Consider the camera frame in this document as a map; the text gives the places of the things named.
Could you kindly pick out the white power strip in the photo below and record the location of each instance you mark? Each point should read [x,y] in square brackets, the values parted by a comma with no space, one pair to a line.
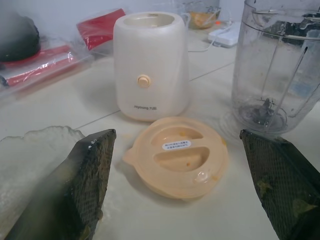
[225,35]

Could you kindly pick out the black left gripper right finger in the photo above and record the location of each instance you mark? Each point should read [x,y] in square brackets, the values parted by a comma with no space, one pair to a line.
[282,180]

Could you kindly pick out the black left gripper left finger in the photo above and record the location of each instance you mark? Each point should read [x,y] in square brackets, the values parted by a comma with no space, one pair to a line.
[75,190]

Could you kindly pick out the red packet in clear bag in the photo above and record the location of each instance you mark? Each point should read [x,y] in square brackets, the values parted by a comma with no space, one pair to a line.
[100,27]

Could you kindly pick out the black crumpled object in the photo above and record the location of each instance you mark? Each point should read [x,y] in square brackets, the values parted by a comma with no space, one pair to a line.
[17,42]

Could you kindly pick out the clear blender jug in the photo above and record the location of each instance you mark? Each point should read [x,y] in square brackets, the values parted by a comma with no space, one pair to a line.
[275,75]

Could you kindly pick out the cream white juicer base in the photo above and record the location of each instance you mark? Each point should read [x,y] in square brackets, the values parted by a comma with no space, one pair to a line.
[150,50]

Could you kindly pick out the flat red package in plastic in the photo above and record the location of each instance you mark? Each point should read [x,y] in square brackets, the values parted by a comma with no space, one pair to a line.
[37,65]

